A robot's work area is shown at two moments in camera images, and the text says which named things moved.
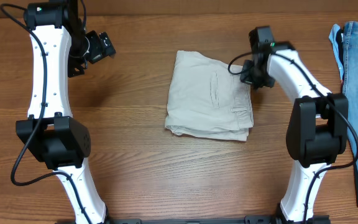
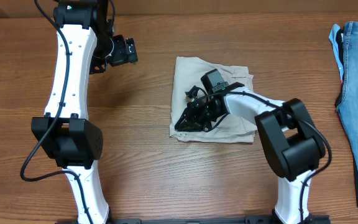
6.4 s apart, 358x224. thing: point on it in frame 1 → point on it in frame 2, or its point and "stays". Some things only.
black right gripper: (246, 77) → (194, 123)
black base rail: (247, 219) stays
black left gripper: (99, 51) → (122, 56)
